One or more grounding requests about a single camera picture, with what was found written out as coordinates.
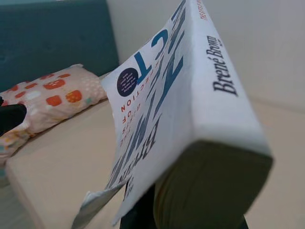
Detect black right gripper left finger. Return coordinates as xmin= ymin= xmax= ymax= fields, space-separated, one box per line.
xmin=120 ymin=183 xmax=159 ymax=229

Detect white paperback book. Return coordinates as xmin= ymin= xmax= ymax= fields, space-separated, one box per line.
xmin=71 ymin=0 xmax=274 ymax=229

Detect pink pillow orange patches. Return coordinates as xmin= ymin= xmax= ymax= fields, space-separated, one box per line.
xmin=0 ymin=63 xmax=108 ymax=167

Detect dark teal bed headboard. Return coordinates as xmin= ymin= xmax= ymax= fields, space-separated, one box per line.
xmin=0 ymin=2 xmax=120 ymax=93

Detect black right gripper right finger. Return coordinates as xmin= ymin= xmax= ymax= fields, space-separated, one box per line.
xmin=242 ymin=209 xmax=250 ymax=229

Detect cream bed mattress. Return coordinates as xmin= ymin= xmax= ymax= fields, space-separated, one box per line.
xmin=4 ymin=73 xmax=305 ymax=229

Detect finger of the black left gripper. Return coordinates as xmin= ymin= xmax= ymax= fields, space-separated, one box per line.
xmin=0 ymin=95 xmax=27 ymax=138

